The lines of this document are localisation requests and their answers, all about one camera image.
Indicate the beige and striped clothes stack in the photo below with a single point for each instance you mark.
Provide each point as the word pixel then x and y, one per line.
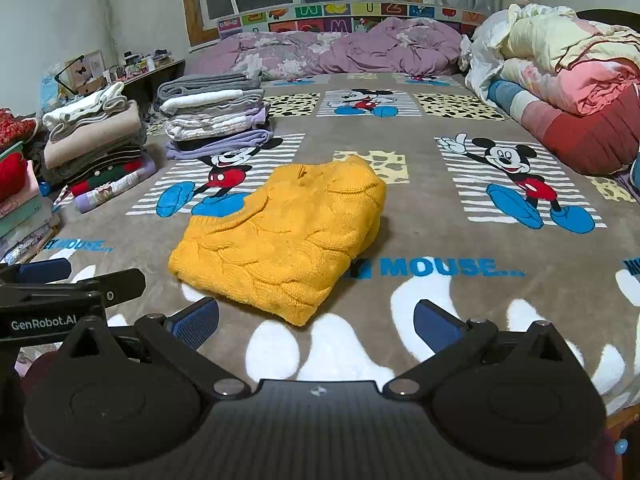
pixel 95 140

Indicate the dark wooden desk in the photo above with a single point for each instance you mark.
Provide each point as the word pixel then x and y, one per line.
pixel 155 77

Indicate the colourful alphabet headboard panel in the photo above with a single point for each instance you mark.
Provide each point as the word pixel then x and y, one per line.
pixel 330 25

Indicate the cartoon mouse printed blanket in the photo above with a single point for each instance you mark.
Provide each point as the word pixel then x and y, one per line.
pixel 440 230

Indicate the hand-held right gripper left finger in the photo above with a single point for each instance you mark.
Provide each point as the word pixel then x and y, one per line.
pixel 197 322

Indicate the light cardboard box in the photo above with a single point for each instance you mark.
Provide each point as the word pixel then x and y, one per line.
pixel 92 67

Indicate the light blue plastic bag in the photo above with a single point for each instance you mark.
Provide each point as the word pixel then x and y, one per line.
pixel 50 92

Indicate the wooden bed frame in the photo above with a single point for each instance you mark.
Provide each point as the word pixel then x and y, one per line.
pixel 625 422

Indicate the grey and purple clothes stack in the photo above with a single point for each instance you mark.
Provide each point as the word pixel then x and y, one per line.
pixel 215 125

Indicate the yellow knit sweater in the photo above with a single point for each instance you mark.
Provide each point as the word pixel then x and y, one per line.
pixel 280 240

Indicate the purple floral duvet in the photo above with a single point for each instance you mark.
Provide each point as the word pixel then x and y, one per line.
pixel 380 50

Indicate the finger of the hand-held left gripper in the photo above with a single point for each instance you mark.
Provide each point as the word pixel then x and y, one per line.
pixel 122 282
pixel 45 270

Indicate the row of small desk items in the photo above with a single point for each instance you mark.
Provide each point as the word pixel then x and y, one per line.
pixel 145 60

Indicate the pink quilt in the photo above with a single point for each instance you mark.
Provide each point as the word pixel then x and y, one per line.
pixel 590 85

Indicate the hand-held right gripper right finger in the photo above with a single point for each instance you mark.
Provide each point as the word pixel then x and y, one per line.
pixel 435 322

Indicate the red and green clothes stack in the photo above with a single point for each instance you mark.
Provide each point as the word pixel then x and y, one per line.
pixel 20 210

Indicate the cream quilt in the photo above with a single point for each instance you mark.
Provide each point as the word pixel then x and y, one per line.
pixel 560 35

